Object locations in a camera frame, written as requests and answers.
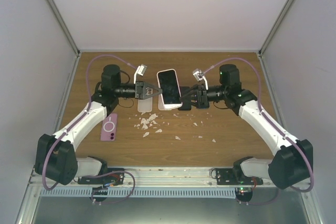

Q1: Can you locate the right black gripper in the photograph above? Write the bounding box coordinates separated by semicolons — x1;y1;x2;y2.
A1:
179;83;227;108

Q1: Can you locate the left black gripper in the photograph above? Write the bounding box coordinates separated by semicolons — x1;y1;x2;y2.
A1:
115;81;163;100

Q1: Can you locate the black smartphone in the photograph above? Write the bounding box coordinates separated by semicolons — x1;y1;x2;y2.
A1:
178;86;192;111

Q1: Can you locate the beige phone case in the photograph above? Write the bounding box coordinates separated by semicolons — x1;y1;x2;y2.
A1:
158;95;181;111

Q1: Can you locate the beige phone with ring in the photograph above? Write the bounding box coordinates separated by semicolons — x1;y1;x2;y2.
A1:
156;69;182;105

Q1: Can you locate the purple phone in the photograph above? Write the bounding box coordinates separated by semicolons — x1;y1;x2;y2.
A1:
100;113;118;142

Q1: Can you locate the white phone face down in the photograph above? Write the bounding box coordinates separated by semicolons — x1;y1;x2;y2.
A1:
137;98;153;113

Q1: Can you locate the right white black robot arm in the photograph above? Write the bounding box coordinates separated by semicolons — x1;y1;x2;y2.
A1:
181;64;314;191

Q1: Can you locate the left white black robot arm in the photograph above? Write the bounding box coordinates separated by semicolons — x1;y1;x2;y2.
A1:
34;65;162;189

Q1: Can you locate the white paint chip patch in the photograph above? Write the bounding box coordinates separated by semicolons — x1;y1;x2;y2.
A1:
133;112;164;138

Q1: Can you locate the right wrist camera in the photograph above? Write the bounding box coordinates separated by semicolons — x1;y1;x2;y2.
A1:
193;69;208;90

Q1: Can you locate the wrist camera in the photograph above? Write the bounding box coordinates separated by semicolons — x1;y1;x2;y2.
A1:
193;69;208;90
133;64;148;83

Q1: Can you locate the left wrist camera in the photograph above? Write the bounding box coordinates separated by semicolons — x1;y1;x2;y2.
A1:
133;64;148;83

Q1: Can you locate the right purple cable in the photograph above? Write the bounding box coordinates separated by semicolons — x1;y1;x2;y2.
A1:
203;57;315;193

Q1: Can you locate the purple cable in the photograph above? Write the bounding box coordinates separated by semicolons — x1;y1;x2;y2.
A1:
42;54;139;191
203;57;315;193

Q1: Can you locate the aluminium rail frame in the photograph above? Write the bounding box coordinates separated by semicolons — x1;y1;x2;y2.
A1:
29;165;313;188

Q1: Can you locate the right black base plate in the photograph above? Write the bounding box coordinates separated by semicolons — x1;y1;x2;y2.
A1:
209;168;264;186

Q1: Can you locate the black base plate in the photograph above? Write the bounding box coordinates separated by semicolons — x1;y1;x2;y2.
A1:
209;168;264;186
77;168;124;186

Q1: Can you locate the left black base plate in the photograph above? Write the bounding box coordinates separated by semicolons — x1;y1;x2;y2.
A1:
77;168;124;186

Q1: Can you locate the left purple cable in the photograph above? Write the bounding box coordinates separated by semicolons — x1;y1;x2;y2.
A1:
42;54;139;191

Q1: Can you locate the grey slotted cable duct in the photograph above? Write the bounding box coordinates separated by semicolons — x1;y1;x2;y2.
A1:
40;187;236;199

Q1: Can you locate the left aluminium corner post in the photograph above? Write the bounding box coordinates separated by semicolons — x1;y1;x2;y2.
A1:
46;0;80;57

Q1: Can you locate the aluminium corner post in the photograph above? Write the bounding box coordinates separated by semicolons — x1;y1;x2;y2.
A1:
257;0;296;57
46;0;80;57

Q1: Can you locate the right aluminium corner post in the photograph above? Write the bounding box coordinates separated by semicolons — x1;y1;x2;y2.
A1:
257;0;296;57

